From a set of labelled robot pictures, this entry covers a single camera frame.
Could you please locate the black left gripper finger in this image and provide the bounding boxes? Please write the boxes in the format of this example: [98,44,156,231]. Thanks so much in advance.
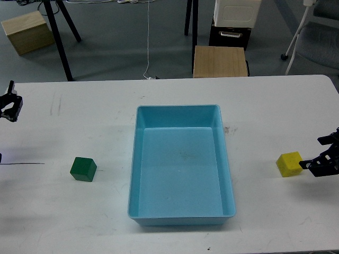
[1,80,23,122]

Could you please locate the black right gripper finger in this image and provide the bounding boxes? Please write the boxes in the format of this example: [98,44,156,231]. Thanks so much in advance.
[299,148,338,177]
[317,128,339,145]

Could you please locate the yellow cube block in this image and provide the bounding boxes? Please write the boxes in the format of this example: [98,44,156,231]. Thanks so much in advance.
[276,151,303,177]

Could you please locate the green cube block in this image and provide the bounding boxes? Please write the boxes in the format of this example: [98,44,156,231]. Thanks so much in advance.
[70,157,97,182]

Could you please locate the light wooden box left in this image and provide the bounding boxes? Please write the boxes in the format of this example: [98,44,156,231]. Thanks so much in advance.
[1,11,55,56]

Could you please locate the grey office chair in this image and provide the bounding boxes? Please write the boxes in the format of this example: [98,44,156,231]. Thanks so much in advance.
[281,1,338,75]

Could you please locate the black tripod stand left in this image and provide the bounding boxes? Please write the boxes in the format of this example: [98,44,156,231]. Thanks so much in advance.
[41,1,82,81]

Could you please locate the blue plastic tray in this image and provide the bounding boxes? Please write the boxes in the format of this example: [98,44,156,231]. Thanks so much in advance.
[128,105,236,226]

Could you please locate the black storage crate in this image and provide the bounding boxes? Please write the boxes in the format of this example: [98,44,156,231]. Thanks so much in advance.
[209,21,252,51]

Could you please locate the black stand legs centre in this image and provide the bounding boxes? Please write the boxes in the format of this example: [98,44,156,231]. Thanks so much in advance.
[184,0,199,72]

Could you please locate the white hanging cable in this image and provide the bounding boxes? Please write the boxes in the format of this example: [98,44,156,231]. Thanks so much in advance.
[66,0,157,80]

